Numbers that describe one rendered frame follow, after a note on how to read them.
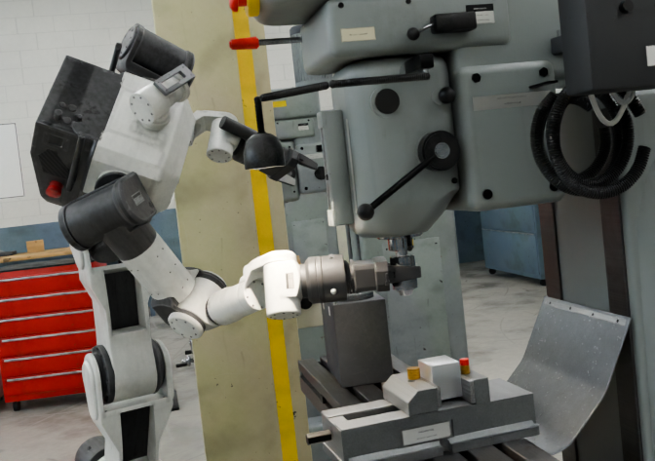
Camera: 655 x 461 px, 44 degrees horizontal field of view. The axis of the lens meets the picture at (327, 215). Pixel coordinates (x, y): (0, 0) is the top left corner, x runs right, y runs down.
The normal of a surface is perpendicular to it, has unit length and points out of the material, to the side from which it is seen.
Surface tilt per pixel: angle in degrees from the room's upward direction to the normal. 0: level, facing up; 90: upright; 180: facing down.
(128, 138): 58
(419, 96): 90
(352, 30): 90
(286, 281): 68
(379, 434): 90
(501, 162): 90
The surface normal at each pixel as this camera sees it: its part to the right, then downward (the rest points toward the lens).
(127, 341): 0.53, 0.06
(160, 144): 0.38, -0.54
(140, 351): 0.50, -0.18
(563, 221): -0.97, 0.11
